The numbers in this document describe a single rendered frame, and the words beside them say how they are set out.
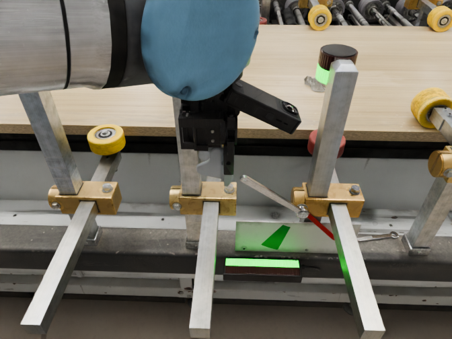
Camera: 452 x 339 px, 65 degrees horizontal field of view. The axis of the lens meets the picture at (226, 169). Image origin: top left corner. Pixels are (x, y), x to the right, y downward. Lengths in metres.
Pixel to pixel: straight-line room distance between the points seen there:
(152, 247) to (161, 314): 0.74
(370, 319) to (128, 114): 0.68
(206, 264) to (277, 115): 0.28
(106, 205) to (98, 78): 0.55
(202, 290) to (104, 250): 0.35
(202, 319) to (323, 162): 0.34
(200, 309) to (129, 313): 1.03
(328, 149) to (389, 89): 0.48
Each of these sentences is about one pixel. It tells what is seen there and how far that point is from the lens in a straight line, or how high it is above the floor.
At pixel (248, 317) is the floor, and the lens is 1.53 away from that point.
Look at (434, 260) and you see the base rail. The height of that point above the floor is 0.70.
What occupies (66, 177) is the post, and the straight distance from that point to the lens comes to 0.75.
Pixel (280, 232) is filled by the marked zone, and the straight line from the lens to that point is 0.78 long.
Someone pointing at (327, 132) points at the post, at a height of 1.02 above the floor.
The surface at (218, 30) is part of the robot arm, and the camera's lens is 0.23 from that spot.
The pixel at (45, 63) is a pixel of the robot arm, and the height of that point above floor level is 1.28.
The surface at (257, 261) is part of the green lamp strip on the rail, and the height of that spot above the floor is 0.70.
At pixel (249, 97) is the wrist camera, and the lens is 0.48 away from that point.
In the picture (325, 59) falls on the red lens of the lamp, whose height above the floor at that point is 1.13.
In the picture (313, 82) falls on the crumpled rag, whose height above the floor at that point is 0.91.
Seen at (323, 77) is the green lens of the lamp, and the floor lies 1.10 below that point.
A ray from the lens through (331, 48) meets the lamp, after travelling 0.63.
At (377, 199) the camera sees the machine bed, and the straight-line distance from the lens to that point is 1.08.
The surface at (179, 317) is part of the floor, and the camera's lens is 1.54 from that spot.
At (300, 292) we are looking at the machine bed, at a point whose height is 0.16.
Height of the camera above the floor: 1.36
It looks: 40 degrees down
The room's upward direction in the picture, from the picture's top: straight up
